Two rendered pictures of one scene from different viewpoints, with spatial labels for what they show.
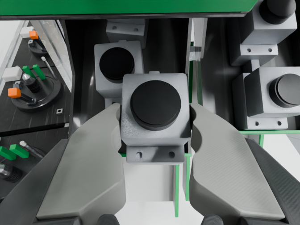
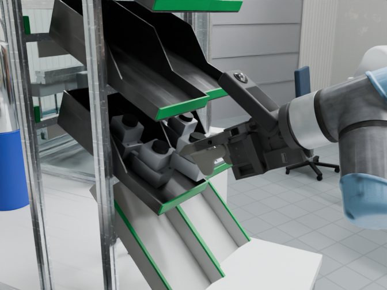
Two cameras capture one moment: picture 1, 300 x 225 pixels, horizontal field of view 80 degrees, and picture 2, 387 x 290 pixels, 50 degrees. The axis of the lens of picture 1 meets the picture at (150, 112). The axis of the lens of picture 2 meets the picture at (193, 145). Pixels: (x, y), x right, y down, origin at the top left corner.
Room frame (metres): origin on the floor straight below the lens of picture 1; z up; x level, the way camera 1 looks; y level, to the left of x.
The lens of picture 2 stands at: (-0.33, 0.56, 1.51)
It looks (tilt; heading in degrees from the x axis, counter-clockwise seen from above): 18 degrees down; 306
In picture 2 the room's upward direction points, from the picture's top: straight up
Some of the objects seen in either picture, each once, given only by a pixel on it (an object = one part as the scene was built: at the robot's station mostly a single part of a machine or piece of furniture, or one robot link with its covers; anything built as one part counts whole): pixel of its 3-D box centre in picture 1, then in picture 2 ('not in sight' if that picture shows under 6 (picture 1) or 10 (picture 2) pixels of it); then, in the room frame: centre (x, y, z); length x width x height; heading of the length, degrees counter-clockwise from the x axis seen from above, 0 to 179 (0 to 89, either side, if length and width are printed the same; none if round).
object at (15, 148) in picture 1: (19, 151); not in sight; (0.16, 0.29, 1.01); 0.01 x 0.01 x 0.05; 9
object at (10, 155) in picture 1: (6, 153); not in sight; (0.16, 0.32, 1.01); 0.01 x 0.01 x 0.05; 9
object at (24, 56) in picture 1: (44, 35); not in sight; (0.61, 0.37, 1.01); 0.24 x 0.24 x 0.13; 9
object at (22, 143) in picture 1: (33, 151); not in sight; (0.15, 0.25, 1.03); 0.01 x 0.01 x 0.08
